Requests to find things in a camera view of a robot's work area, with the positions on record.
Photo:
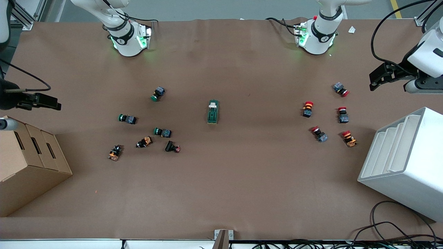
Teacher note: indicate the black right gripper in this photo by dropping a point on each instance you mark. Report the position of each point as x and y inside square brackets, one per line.
[7, 98]

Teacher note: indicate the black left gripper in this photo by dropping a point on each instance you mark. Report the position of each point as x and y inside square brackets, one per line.
[404, 67]

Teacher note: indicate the green load switch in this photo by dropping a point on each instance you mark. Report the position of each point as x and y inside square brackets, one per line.
[213, 116]

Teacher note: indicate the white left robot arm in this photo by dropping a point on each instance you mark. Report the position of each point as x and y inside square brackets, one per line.
[320, 34]

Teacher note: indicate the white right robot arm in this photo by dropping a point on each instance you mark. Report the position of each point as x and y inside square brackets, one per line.
[124, 38]

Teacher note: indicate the red emergency button blue block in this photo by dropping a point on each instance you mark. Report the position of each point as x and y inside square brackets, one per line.
[343, 116]
[340, 89]
[319, 134]

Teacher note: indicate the small white paper scrap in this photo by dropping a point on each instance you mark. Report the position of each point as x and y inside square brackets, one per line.
[352, 29]

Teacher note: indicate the red emergency button orange block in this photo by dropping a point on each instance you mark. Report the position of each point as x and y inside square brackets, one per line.
[307, 109]
[349, 138]

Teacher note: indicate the brown cardboard slotted box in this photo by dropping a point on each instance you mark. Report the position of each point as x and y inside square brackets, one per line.
[31, 173]

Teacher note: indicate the white stepped storage bin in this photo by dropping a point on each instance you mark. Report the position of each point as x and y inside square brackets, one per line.
[408, 173]

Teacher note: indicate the square push button red contacts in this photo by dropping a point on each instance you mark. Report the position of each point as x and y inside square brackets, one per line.
[171, 146]

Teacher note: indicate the brown table cover sheet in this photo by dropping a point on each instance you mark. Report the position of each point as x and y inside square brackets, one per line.
[242, 180]

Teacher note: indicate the aluminium frame profile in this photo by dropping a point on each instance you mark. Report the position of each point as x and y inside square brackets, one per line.
[22, 17]
[425, 15]

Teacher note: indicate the green mushroom push button switch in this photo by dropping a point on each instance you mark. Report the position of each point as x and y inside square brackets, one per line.
[128, 119]
[163, 132]
[158, 93]

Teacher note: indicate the black selector switch orange block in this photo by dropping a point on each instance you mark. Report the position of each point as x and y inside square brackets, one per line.
[144, 142]
[115, 152]

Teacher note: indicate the grey metal table bracket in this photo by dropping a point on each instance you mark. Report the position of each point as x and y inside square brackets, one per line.
[222, 239]

